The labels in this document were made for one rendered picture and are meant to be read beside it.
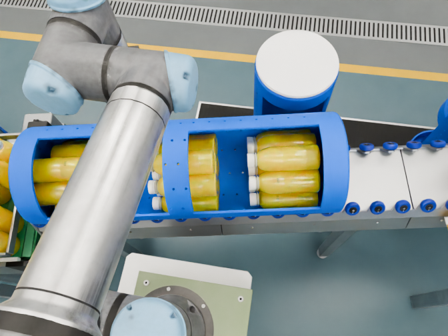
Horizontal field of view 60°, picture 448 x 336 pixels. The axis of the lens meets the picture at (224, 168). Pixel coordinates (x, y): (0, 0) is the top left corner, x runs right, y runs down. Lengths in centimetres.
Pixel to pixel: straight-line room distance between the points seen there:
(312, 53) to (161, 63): 96
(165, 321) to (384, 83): 225
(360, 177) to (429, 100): 146
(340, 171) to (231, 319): 44
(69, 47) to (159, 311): 44
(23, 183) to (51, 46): 62
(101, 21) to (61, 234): 33
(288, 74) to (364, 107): 128
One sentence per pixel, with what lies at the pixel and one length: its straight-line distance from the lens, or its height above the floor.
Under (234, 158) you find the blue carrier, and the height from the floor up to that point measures 98.
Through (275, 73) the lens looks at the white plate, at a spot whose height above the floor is 104.
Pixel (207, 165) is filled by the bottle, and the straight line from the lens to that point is 104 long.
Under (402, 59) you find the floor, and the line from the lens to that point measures 285.
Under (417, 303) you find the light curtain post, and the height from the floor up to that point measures 7.
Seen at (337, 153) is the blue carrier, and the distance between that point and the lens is 101.
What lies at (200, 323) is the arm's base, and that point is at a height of 124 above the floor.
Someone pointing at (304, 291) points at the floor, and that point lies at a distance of 215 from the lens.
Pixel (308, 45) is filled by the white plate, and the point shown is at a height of 104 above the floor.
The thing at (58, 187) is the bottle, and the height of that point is 113.
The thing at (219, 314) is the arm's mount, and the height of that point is 121.
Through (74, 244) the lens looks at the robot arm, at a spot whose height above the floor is 180.
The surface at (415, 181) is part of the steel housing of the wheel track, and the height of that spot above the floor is 93.
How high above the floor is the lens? 213
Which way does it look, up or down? 68 degrees down
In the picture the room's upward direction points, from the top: 9 degrees counter-clockwise
